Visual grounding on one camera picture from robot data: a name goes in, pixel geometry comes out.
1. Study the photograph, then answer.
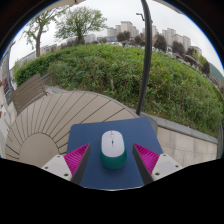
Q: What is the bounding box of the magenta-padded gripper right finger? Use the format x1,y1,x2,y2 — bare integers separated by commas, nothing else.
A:
131,142,184,186

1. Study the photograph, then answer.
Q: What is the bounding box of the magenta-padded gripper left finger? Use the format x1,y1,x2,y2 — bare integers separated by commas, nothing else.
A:
40,143,92,186

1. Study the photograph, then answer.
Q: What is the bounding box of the white and teal computer mouse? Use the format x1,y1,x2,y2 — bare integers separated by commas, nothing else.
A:
99,129,128,170

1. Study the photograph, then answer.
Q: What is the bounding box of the dark blue mouse pad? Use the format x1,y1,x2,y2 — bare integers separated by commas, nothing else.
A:
65,116,164,191

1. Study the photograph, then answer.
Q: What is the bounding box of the grey-brown slatted chair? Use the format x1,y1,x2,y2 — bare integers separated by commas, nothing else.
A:
9,73,51,116

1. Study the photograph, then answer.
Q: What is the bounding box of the green hedge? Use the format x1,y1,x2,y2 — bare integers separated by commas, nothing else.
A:
13,43,224,138

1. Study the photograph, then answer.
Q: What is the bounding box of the dark curved parasol pole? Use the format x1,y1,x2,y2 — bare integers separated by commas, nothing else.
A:
135,0,154,117

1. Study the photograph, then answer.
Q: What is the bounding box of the thin-crowned bare-trunk tree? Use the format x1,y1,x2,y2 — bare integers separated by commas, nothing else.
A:
22,7,68,58

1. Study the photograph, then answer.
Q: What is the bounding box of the group of high-rise buildings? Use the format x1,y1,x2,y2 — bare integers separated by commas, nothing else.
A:
106,20,203,58

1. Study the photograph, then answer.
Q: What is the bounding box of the full-crowned green tree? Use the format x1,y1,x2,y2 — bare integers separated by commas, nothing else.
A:
54,5,108,46

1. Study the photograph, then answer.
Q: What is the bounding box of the beige parasol canopy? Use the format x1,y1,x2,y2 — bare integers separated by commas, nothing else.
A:
49,0,184,15

